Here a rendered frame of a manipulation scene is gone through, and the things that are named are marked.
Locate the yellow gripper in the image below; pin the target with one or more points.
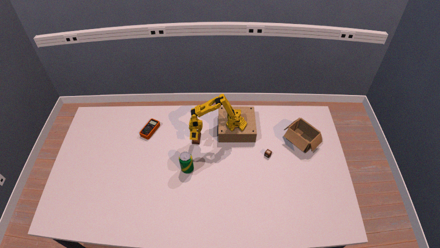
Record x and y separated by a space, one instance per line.
193 130

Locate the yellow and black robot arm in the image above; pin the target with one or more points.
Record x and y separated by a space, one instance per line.
233 116

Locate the orange pocket multimeter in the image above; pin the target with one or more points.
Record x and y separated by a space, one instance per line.
149 129

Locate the green and yellow drink can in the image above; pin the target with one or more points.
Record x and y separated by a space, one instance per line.
186 162

